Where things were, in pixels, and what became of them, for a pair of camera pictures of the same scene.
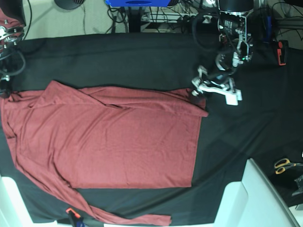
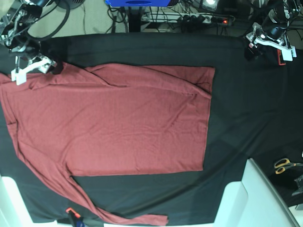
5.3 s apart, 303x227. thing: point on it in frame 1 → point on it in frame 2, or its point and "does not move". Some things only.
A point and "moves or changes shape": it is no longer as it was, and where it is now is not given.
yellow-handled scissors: (281, 164) does not move
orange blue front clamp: (75, 216) does not move
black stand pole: (134, 19) does not move
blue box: (138, 3) does not move
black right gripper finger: (196, 100) → (250, 53)
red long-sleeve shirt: (108, 137) moves or changes shape
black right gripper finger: (209, 95) → (263, 50)
